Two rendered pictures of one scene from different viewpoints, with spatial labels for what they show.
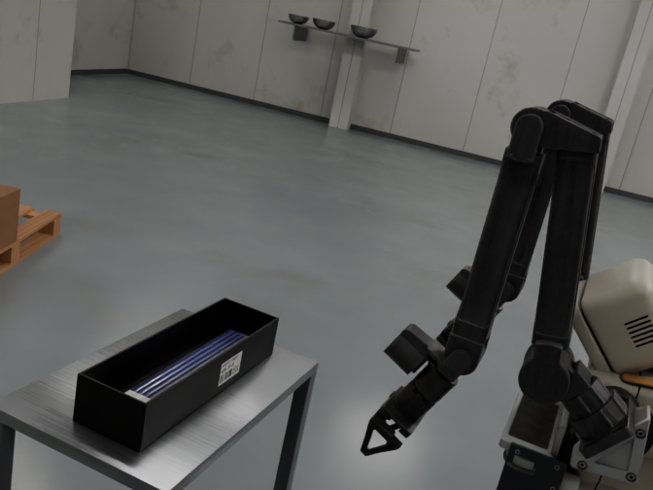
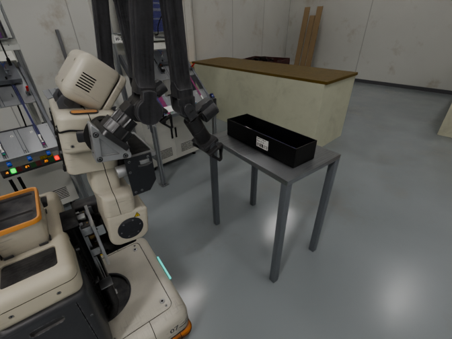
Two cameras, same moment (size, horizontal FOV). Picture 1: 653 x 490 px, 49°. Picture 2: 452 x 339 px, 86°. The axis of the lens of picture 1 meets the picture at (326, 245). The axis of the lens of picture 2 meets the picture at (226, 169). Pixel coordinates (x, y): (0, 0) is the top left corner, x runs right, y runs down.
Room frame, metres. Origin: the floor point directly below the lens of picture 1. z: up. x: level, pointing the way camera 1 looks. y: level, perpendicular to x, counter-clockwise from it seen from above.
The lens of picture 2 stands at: (2.07, -1.00, 1.46)
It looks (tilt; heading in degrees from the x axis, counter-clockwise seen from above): 31 degrees down; 124
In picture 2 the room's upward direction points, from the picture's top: 1 degrees counter-clockwise
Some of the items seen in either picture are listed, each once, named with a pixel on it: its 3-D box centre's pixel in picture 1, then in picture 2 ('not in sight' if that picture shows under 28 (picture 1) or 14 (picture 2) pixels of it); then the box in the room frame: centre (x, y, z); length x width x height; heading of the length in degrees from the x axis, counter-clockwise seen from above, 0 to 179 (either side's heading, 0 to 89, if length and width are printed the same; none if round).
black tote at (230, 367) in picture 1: (189, 363); (266, 136); (1.52, 0.26, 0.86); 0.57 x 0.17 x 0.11; 160
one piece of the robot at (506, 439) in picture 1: (545, 446); (127, 156); (1.24, -0.50, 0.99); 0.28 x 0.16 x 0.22; 160
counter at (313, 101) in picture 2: not in sight; (260, 95); (0.35, 2.59, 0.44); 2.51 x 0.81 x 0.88; 166
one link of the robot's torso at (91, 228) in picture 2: not in sight; (111, 218); (1.14, -0.59, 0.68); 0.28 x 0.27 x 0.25; 160
